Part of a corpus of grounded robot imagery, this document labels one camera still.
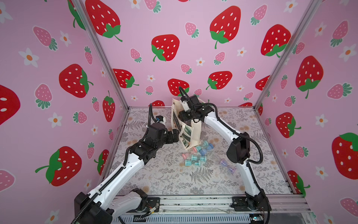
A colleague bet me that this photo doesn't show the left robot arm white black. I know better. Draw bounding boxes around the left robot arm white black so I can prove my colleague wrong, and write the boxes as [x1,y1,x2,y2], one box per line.
[72,122,179,224]

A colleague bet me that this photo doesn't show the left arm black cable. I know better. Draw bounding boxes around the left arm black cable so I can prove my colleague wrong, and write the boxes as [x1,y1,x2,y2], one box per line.
[70,103,163,224]

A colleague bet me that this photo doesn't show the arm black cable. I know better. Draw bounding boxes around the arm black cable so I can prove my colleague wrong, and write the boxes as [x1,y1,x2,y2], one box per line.
[178,86,271,224]
[70,103,163,224]

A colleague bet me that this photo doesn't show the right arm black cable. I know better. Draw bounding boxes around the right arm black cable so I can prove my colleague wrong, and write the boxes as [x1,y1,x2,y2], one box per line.
[178,86,271,224]

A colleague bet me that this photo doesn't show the aluminium corner frame post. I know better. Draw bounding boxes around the aluminium corner frame post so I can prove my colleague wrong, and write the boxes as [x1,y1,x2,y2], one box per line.
[253,0,322,112]

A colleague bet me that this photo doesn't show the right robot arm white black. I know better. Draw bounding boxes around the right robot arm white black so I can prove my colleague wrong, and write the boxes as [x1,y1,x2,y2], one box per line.
[179,96,271,212]

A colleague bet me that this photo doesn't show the purple hourglass right cluster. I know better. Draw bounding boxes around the purple hourglass right cluster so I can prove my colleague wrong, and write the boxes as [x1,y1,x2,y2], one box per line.
[220,159,237,174]

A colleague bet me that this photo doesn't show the canvas tote bag floral print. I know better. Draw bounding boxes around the canvas tote bag floral print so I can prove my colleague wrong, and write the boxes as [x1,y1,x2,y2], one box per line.
[171,99,202,151]

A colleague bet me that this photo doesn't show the teal hourglass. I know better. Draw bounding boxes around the teal hourglass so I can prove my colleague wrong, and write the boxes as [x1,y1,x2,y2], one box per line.
[184,158,207,167]

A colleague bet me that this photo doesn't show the left aluminium corner post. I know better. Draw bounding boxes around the left aluminium corner post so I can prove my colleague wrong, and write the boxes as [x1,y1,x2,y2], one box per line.
[73,1,129,111]

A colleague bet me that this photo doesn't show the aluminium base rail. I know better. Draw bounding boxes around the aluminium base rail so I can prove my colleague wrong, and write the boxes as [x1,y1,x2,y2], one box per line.
[78,194,317,224]

